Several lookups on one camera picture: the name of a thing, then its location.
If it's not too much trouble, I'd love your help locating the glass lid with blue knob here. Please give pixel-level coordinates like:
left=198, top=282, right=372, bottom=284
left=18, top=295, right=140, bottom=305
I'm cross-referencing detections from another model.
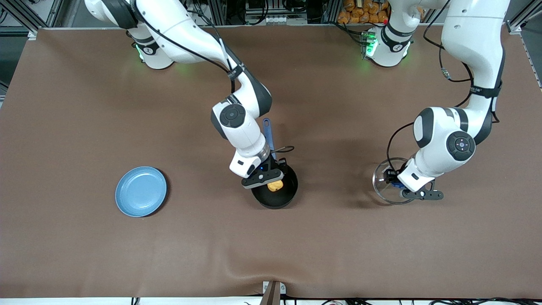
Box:
left=373, top=158, right=418, bottom=205

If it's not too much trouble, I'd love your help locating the brown table mat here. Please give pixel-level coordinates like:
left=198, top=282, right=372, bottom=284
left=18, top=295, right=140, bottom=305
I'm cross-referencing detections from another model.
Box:
left=0, top=23, right=542, bottom=299

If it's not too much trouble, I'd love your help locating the blue round plate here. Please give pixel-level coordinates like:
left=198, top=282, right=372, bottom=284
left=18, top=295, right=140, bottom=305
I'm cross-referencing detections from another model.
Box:
left=115, top=166, right=168, bottom=218

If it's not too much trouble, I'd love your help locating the white power strip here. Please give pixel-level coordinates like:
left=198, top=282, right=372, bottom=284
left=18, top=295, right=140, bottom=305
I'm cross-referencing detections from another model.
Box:
left=249, top=16, right=298, bottom=25

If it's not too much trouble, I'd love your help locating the pile of orange objects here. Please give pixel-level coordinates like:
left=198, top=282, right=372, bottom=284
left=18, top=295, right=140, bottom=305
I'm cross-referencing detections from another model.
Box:
left=337, top=0, right=390, bottom=25

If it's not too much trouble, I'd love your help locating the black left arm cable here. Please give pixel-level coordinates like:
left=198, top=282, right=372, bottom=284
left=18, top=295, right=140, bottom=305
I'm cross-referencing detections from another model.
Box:
left=386, top=0, right=500, bottom=172

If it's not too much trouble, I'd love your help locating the black pot with blue handle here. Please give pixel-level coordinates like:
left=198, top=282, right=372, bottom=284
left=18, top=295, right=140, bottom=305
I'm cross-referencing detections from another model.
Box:
left=251, top=119, right=298, bottom=209

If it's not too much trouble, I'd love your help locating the grey table edge bracket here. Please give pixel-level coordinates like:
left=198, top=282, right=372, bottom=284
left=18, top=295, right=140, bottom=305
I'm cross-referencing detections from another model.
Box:
left=263, top=280, right=287, bottom=305

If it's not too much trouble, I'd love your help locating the aluminium frame profile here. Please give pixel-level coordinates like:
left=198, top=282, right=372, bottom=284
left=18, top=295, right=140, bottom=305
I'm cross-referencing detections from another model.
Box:
left=210, top=0, right=228, bottom=26

